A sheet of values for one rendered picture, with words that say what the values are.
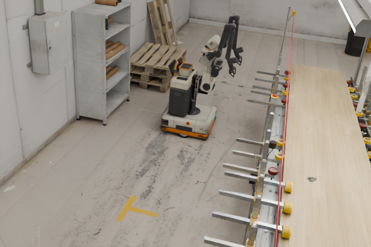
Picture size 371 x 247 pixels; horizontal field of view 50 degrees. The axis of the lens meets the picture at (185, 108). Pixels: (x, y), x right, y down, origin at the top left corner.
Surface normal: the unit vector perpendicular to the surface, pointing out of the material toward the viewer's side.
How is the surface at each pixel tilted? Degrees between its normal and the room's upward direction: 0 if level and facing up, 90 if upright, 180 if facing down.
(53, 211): 0
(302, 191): 0
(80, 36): 90
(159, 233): 0
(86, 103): 90
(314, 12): 90
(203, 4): 90
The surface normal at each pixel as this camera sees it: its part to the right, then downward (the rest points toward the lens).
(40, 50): -0.25, 0.41
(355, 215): 0.08, -0.89
